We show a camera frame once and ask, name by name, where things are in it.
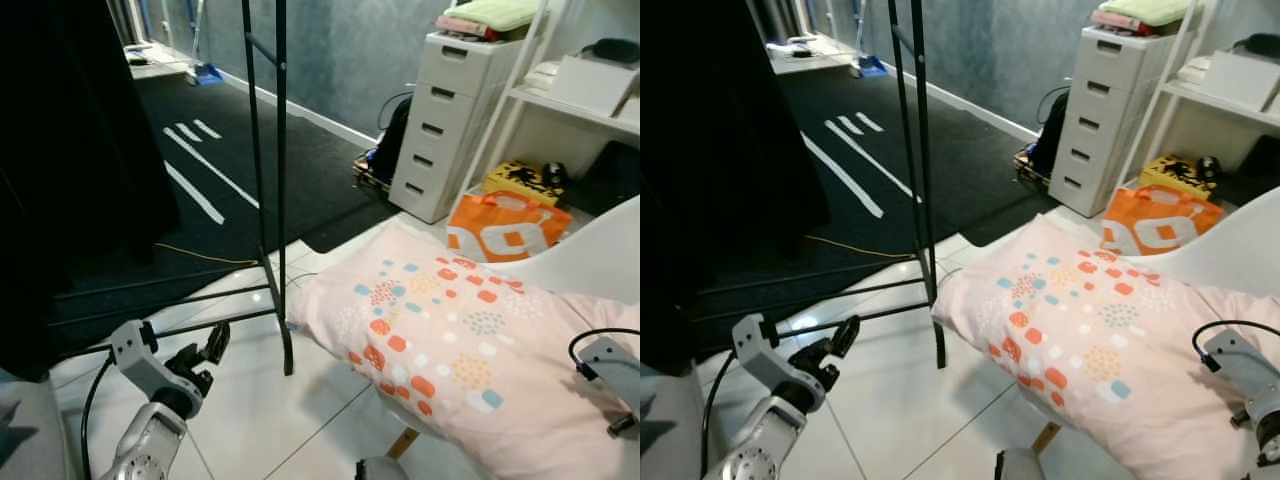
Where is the white flat box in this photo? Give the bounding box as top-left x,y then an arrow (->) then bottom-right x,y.
544,54 -> 640,118
1199,48 -> 1280,113

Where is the white shelf unit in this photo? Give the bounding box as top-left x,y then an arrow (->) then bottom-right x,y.
1114,0 -> 1280,193
468,0 -> 641,203

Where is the black metal clothes rack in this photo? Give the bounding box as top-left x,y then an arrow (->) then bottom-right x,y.
690,0 -> 948,370
50,0 -> 297,378

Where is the pink folded cloth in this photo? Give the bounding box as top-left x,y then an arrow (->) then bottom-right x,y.
434,13 -> 503,43
1089,7 -> 1153,37

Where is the black backpack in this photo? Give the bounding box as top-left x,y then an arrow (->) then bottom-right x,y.
374,94 -> 414,187
1029,88 -> 1070,181

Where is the white drawer unit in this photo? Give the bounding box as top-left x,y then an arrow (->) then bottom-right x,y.
1049,24 -> 1197,219
388,30 -> 542,224

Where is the green folded cloth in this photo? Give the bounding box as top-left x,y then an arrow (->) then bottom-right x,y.
455,0 -> 547,32
1098,0 -> 1202,29

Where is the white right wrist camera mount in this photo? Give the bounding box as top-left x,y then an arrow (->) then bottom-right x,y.
1204,328 -> 1280,403
577,336 -> 641,389

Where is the orange white shopping bag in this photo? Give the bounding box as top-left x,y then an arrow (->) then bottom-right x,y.
1100,184 -> 1224,257
446,191 -> 574,264

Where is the pink patterned pillow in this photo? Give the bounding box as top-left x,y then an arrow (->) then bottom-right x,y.
930,214 -> 1280,480
285,220 -> 641,480

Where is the black pouch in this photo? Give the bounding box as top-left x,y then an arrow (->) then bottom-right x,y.
1234,32 -> 1280,62
579,37 -> 641,67

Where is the black white-striped floor mat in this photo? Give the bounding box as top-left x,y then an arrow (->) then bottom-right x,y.
698,62 -> 1063,323
50,68 -> 403,333

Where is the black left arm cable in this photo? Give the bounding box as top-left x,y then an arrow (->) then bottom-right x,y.
702,346 -> 743,473
79,352 -> 118,480

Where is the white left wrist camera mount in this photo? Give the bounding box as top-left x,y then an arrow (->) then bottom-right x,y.
732,312 -> 793,389
108,320 -> 173,401

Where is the black hanging cloth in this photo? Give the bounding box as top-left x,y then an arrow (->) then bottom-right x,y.
640,0 -> 833,373
0,0 -> 183,383

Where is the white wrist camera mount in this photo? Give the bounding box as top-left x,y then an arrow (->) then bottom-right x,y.
732,312 -> 793,389
108,320 -> 173,401
1204,328 -> 1280,403
577,336 -> 641,389

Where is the yellow box black print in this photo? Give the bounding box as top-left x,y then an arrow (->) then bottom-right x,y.
483,159 -> 567,207
1139,151 -> 1217,198

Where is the thin yellow cable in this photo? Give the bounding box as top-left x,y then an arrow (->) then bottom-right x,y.
154,242 -> 262,268
804,234 -> 923,263

